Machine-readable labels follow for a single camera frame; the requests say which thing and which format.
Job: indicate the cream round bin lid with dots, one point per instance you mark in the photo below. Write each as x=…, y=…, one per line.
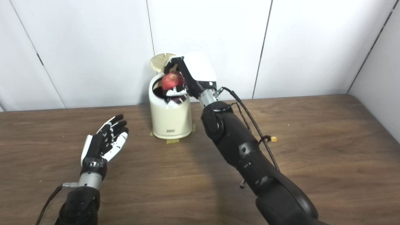
x=157, y=62

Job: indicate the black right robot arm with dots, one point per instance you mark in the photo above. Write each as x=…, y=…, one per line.
x=237, y=137

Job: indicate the cream-colored round bin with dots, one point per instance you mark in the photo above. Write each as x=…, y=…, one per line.
x=170, y=122

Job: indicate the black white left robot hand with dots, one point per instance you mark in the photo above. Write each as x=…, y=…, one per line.
x=97, y=147

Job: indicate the red apple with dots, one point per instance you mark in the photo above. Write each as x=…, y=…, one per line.
x=172, y=79

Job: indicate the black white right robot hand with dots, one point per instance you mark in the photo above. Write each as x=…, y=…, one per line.
x=200, y=72

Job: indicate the black wall panel hinge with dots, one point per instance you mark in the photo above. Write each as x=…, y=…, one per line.
x=40, y=59

